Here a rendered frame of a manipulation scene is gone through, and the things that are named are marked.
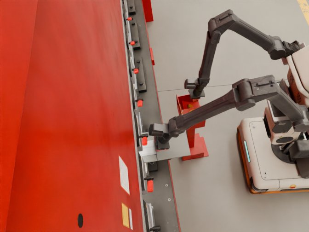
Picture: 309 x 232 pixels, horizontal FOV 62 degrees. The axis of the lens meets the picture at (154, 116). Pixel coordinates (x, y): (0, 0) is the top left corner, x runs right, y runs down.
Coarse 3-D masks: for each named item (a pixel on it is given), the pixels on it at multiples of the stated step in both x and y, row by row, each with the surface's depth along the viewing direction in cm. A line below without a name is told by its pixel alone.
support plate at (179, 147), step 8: (152, 136) 146; (184, 136) 144; (176, 144) 142; (184, 144) 142; (160, 152) 141; (168, 152) 141; (176, 152) 140; (184, 152) 140; (144, 160) 140; (152, 160) 140; (160, 160) 140
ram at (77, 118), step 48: (48, 0) 36; (96, 0) 73; (48, 48) 33; (96, 48) 62; (48, 96) 31; (96, 96) 54; (48, 144) 29; (96, 144) 48; (48, 192) 27; (96, 192) 43
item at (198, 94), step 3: (189, 90) 170; (192, 90) 170; (195, 90) 165; (189, 93) 169; (192, 93) 169; (195, 93) 167; (198, 93) 166; (201, 93) 170; (204, 93) 170; (192, 96) 168; (195, 96) 168; (198, 96) 169; (201, 96) 169; (204, 96) 170
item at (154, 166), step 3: (144, 126) 161; (147, 126) 161; (144, 129) 160; (144, 132) 159; (156, 162) 149; (150, 165) 148; (153, 165) 148; (156, 165) 148; (150, 168) 147; (153, 168) 147; (156, 168) 147; (150, 171) 148; (153, 171) 149
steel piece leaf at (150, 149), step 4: (152, 140) 145; (148, 144) 144; (152, 144) 144; (144, 148) 143; (148, 148) 143; (152, 148) 143; (140, 152) 142; (144, 152) 142; (148, 152) 142; (152, 152) 142
